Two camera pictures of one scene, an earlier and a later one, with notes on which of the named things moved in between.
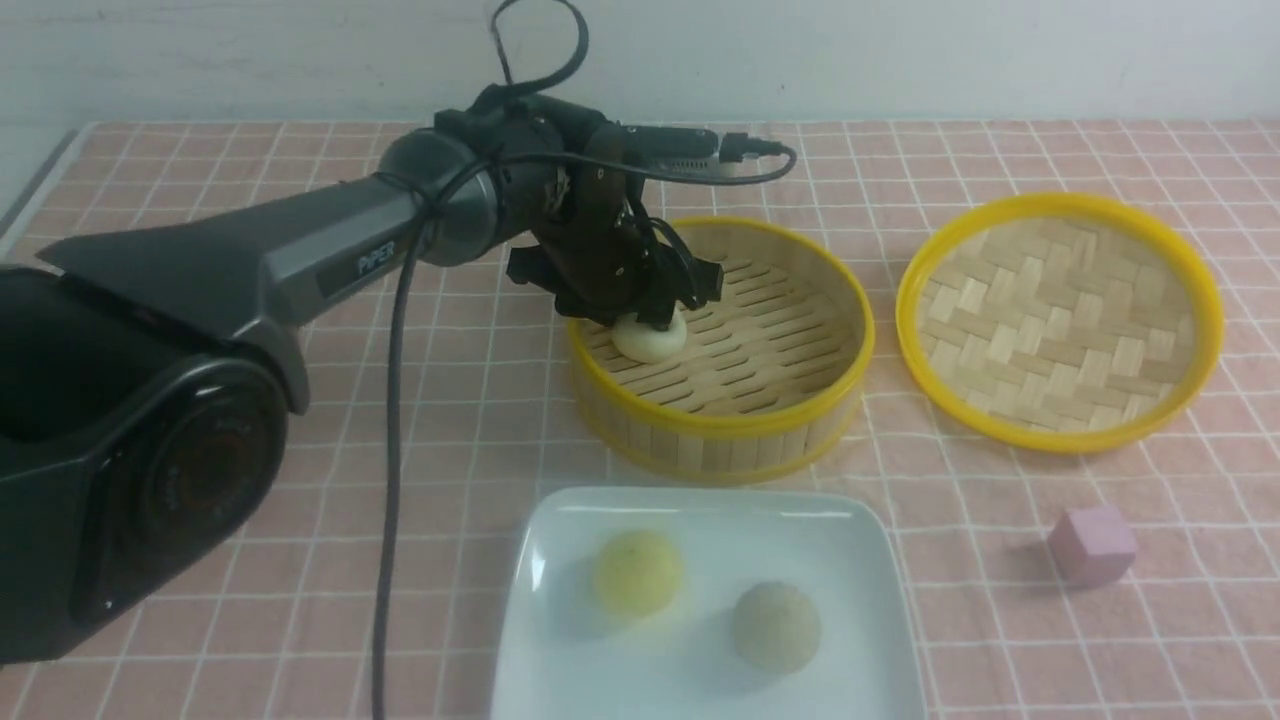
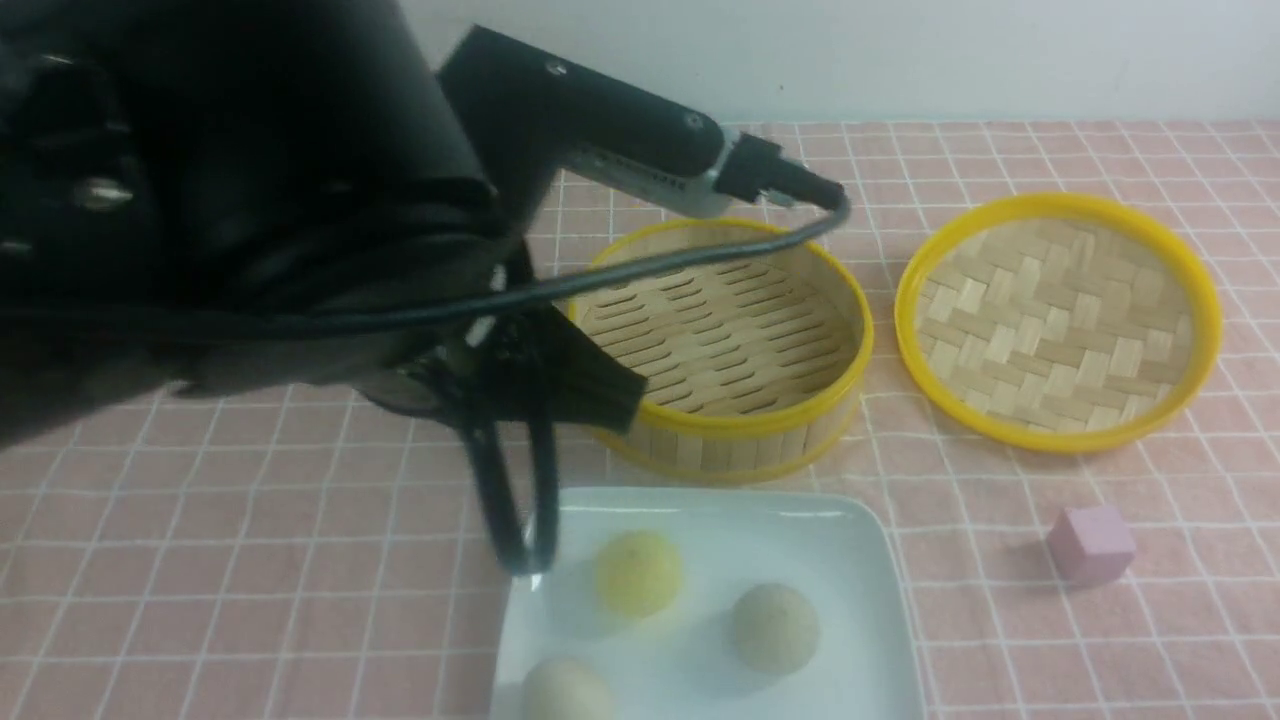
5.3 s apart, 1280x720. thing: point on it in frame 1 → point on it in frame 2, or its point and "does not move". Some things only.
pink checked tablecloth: (281, 622) does not move
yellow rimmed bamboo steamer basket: (770, 376) does not move
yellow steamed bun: (638, 573) does not move
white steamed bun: (640, 342) → (567, 688)
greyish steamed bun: (777, 628) does not move
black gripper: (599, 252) → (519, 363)
